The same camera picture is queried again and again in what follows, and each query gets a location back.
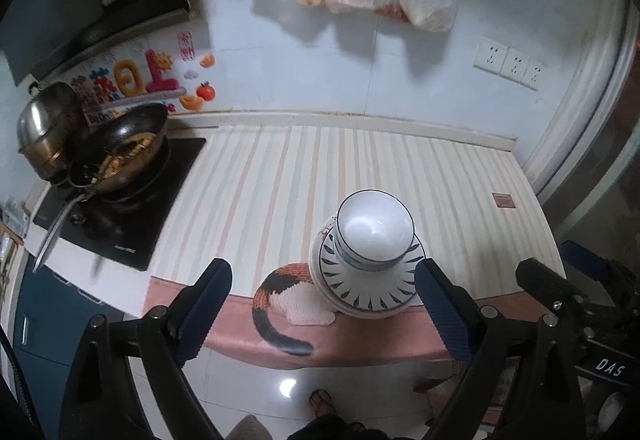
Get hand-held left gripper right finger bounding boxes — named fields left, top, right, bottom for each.
left=414, top=258, right=596, bottom=440

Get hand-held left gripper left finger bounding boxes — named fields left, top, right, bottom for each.
left=60, top=258, right=233, bottom=440

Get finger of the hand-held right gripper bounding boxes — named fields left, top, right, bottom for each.
left=559, top=240, right=623, bottom=283
left=515, top=257, right=596, bottom=321

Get white plate with floral print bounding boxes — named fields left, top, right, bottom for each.
left=312, top=270, right=423, bottom=320

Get plain white bowl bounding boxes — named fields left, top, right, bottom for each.
left=336, top=240, right=415, bottom=273

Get white bowl with blue leaves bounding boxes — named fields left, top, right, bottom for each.
left=308, top=215, right=429, bottom=310

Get white bowl with blue rim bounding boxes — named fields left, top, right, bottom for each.
left=334, top=189, right=416, bottom=266

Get calico cat shaped mat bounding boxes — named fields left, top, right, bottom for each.
left=251, top=263, right=336, bottom=357

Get black induction cooktop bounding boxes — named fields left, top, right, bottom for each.
left=31, top=136, right=207, bottom=272

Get striped counter mat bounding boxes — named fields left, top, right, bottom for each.
left=142, top=123, right=568, bottom=368

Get person's foot in sandal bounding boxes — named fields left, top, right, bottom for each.
left=308, top=388, right=333, bottom=417

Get person's dark pants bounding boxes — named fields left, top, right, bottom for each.
left=295, top=412, right=436, bottom=440

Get blue cabinet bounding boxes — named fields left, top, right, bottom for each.
left=10, top=265, right=126, bottom=371

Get dark frying pan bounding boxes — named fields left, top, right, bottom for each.
left=32, top=103, right=171, bottom=273

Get stainless steel pot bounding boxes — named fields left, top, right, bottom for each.
left=16, top=81, right=91, bottom=183

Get white wall socket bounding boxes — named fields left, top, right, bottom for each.
left=521, top=61, right=548, bottom=91
left=500, top=48, right=531, bottom=84
left=474, top=36, right=512, bottom=75

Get colourful cartoon wall sticker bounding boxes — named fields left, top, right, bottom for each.
left=70, top=31, right=218, bottom=126

